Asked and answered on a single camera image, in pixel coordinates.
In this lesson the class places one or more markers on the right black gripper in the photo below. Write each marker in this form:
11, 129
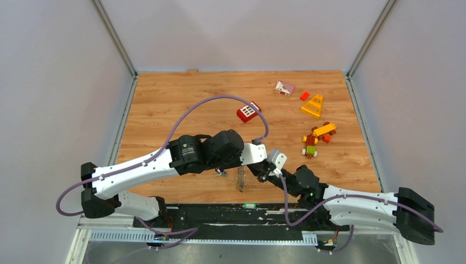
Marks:
261, 170

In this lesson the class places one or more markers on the large grey toothed keyring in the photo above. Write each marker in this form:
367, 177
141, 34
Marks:
240, 179

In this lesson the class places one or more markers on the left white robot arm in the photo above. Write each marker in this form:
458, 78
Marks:
108, 193

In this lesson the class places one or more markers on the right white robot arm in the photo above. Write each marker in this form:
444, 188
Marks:
404, 211

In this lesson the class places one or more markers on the small green bubble level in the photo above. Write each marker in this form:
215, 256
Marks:
249, 206

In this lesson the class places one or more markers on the red green toy vehicle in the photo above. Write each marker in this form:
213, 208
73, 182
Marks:
309, 150

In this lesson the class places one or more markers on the red window toy brick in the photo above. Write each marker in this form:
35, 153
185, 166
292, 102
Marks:
246, 113

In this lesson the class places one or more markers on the yellow orange toy car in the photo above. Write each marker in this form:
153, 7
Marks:
326, 129

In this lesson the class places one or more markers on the pink roof toy house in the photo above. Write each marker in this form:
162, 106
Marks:
284, 88

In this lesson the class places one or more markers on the small red toy brick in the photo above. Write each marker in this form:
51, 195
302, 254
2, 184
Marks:
304, 96

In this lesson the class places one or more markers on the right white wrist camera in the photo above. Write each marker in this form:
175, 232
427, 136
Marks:
276, 160

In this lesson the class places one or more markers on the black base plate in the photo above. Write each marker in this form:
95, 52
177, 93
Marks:
230, 221

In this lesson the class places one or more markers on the yellow triangular toy frame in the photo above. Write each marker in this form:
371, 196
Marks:
313, 107

